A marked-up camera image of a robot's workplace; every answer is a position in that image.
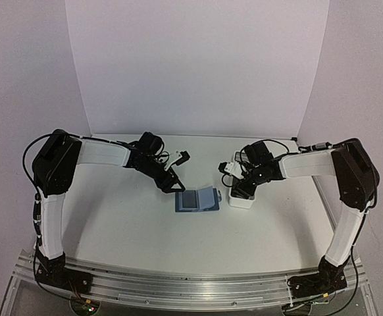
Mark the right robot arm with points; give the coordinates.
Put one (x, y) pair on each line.
(357, 180)

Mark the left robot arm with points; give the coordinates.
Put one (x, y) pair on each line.
(52, 174)

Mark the black VIP credit card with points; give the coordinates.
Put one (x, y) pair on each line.
(189, 200)

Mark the white plastic tray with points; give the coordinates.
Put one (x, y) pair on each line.
(238, 197)

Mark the blue leather card holder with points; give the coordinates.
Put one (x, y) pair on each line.
(208, 199)

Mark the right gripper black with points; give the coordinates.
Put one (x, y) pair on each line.
(247, 191)

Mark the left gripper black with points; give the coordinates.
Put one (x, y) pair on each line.
(166, 187)

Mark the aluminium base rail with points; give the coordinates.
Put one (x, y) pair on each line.
(174, 291)

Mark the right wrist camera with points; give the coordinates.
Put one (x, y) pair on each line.
(232, 168)

